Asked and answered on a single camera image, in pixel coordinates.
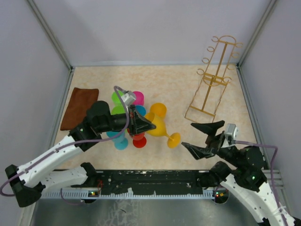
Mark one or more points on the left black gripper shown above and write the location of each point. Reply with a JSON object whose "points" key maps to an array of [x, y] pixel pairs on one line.
{"points": [[137, 123]]}

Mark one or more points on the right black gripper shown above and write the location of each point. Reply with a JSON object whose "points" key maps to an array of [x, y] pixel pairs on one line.
{"points": [[212, 141]]}

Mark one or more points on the blue wine glass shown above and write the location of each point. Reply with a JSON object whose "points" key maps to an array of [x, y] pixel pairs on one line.
{"points": [[120, 142], [141, 110]]}

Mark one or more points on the red wine glass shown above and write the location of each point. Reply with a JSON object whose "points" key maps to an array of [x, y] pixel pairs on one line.
{"points": [[139, 141]]}

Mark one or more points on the yellow wine glass front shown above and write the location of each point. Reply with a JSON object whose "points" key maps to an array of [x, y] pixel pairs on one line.
{"points": [[159, 109]]}

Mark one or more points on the yellow wine glass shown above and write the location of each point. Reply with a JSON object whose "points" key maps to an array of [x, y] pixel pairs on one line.
{"points": [[159, 109], [161, 131]]}

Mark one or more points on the pink wine glass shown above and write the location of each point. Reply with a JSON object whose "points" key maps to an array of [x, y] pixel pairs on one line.
{"points": [[139, 98]]}

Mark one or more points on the green wine glass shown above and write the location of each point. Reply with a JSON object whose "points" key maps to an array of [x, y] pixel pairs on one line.
{"points": [[118, 110], [115, 99]]}

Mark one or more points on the yellow wine glass back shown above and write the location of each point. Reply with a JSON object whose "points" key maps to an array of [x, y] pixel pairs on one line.
{"points": [[161, 131]]}

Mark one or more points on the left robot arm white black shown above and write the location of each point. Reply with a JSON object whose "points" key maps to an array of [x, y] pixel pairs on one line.
{"points": [[31, 180]]}

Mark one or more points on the brown folded cloth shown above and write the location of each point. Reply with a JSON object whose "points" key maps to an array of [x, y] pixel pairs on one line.
{"points": [[81, 100]]}

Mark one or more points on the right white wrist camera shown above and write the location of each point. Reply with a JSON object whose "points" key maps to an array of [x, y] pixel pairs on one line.
{"points": [[231, 132]]}

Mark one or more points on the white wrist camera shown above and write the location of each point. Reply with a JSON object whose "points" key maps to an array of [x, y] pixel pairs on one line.
{"points": [[231, 132], [128, 97]]}

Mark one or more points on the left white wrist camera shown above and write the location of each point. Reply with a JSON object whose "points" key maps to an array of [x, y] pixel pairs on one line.
{"points": [[128, 97]]}

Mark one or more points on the gold wire glass rack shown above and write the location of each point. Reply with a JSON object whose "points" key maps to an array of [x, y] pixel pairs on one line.
{"points": [[214, 75]]}

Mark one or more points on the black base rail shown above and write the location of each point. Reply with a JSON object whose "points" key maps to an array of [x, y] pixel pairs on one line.
{"points": [[155, 183]]}

